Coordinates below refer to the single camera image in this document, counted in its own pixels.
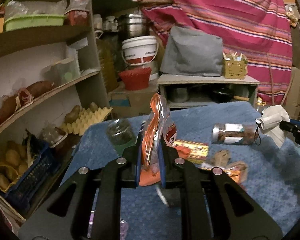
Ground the brown paper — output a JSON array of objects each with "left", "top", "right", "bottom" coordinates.
[{"left": 210, "top": 150, "right": 231, "bottom": 167}]

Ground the clear orange snack wrapper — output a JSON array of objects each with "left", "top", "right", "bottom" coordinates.
[{"left": 139, "top": 93, "right": 178, "bottom": 187}]

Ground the orange cloth piece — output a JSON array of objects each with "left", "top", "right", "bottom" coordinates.
[{"left": 175, "top": 146, "right": 191, "bottom": 159}]

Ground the purple beads plastic bag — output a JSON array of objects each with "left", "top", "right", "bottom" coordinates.
[{"left": 87, "top": 211, "right": 129, "bottom": 240}]

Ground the blue quilted table cloth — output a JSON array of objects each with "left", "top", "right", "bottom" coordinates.
[{"left": 57, "top": 101, "right": 300, "bottom": 240}]

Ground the yellow red carton box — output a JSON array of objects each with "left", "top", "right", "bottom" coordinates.
[{"left": 173, "top": 140, "right": 209, "bottom": 164}]

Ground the clear jar of dried fruit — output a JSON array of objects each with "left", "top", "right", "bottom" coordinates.
[{"left": 211, "top": 123, "right": 260, "bottom": 145}]

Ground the dark blue plastic crate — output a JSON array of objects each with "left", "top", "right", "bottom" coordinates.
[{"left": 0, "top": 136, "right": 59, "bottom": 216}]

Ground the green label tea jar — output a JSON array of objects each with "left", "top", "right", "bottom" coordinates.
[{"left": 106, "top": 119, "right": 136, "bottom": 156}]

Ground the yellow egg carton tray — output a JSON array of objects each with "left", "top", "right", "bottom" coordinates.
[{"left": 60, "top": 107, "right": 113, "bottom": 136}]

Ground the yellow plastic utensil basket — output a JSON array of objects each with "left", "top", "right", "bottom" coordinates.
[{"left": 223, "top": 51, "right": 248, "bottom": 80}]

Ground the red striped curtain cloth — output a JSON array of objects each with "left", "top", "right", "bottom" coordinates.
[{"left": 140, "top": 0, "right": 292, "bottom": 105}]

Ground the grey side table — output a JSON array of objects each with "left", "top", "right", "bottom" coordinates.
[{"left": 158, "top": 74, "right": 260, "bottom": 109}]

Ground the wooden shelf unit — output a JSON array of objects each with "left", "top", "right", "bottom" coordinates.
[{"left": 0, "top": 0, "right": 121, "bottom": 227}]

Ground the grey fabric cover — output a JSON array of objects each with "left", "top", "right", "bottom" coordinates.
[{"left": 160, "top": 26, "right": 223, "bottom": 77}]

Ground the clear plastic storage box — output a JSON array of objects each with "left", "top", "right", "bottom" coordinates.
[{"left": 41, "top": 57, "right": 81, "bottom": 86}]

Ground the large oil jug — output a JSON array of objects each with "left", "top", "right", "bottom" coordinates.
[{"left": 95, "top": 29, "right": 118, "bottom": 93}]

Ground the white plastic bucket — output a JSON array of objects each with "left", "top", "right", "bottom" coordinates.
[{"left": 121, "top": 35, "right": 159, "bottom": 81}]

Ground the steel pot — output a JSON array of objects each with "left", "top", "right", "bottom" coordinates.
[{"left": 117, "top": 14, "right": 149, "bottom": 41}]

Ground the red container on shelf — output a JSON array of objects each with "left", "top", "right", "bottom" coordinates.
[{"left": 64, "top": 9, "right": 90, "bottom": 26}]

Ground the green plastic tray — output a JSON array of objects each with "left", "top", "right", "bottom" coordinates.
[{"left": 4, "top": 14, "right": 65, "bottom": 31}]

